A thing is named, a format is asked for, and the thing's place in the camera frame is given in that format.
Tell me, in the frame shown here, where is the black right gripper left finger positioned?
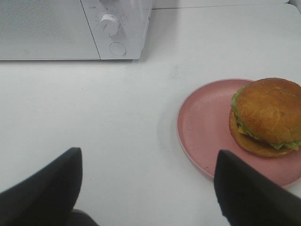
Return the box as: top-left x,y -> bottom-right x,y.
0,147 -> 82,226

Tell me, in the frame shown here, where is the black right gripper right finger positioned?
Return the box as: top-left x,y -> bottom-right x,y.
214,150 -> 301,226

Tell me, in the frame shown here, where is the burger with lettuce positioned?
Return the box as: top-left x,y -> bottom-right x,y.
229,78 -> 301,157

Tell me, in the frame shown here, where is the pink round plate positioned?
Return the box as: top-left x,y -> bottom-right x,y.
176,79 -> 301,187

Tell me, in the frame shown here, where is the round microwave door button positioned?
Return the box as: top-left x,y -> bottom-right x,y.
109,42 -> 126,56

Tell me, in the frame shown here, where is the white microwave oven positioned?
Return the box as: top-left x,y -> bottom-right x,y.
0,0 -> 153,60

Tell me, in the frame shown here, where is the white microwave door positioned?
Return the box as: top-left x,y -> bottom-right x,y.
0,0 -> 100,60

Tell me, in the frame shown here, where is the white lower microwave knob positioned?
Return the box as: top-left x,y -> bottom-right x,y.
100,14 -> 120,36

